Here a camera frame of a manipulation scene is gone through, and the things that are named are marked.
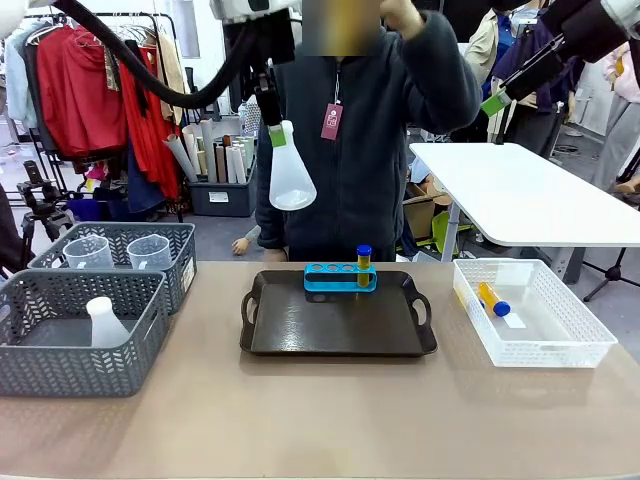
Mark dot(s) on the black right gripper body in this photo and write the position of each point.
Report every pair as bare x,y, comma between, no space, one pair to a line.
585,30

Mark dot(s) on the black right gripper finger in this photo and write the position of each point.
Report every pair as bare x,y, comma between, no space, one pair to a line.
532,60
535,75

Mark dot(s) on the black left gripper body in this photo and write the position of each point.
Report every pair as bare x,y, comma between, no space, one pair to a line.
257,40

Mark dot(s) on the translucent plastic conical flask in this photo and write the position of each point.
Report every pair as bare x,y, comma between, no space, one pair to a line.
107,327
292,180

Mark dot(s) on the clear plastic measuring beaker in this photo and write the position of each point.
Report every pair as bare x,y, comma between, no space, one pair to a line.
90,252
149,252

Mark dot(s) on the person's left hand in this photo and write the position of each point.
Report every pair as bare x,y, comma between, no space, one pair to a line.
402,17

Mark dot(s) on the person's right hand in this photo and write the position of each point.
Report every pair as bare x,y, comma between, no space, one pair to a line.
275,255

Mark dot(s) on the mannequin in purple jacket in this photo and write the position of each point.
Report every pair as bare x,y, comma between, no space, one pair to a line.
550,95

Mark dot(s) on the mannequin in beige coat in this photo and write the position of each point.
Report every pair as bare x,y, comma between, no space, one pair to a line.
487,45

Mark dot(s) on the maroon hanging tag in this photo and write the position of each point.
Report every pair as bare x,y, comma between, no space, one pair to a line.
331,121

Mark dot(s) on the brown paper roll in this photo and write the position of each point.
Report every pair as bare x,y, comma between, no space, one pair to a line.
221,162

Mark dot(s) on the grey paper roll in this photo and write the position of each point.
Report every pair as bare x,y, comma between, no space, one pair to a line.
209,150

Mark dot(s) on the white paper roll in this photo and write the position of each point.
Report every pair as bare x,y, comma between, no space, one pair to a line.
192,145

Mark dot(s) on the beige hanging garment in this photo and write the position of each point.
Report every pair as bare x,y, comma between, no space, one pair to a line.
172,70

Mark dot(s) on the mannequin in pink top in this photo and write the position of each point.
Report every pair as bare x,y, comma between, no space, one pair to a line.
622,115

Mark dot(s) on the dark grey storage bin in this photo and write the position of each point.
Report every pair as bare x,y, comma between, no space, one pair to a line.
220,197

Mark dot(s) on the person in dark fleece jacket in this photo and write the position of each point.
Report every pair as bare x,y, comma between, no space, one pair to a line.
370,165

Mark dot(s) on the black clothes rack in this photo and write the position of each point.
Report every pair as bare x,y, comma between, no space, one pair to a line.
150,16

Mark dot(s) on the white table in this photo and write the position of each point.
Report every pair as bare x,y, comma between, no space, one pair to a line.
525,190

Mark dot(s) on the red hanging dress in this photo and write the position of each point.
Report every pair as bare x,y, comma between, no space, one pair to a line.
150,145

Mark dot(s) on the black hanging scarf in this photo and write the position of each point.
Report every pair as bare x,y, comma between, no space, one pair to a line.
141,95

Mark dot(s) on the grey plastic basket with label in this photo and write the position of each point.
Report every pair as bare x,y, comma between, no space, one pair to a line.
150,230

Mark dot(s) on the blue test tube rack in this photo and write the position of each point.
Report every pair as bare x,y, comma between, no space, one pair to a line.
335,280

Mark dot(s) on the cardboard box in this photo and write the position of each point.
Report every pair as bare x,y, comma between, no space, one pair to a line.
420,210

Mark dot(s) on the green plastic object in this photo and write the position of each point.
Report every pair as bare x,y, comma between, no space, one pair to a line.
442,230

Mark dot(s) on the red hanging jacket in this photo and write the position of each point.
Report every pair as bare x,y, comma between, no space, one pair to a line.
75,95

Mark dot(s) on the dark brown plastic tray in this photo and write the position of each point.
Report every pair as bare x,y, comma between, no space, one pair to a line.
335,320

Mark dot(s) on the black stand tripod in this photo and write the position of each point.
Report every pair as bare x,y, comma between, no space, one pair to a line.
612,275

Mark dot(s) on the light blue hanging garment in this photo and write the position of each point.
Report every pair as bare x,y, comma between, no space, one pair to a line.
17,75

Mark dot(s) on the white paper label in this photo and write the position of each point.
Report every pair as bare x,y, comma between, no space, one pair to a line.
515,322

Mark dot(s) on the white plastic basket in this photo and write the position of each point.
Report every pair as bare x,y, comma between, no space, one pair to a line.
545,345

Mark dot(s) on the large grey plastic basket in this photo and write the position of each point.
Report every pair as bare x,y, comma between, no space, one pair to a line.
75,370

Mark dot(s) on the black camera tripod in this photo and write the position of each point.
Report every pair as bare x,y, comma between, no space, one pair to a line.
40,200

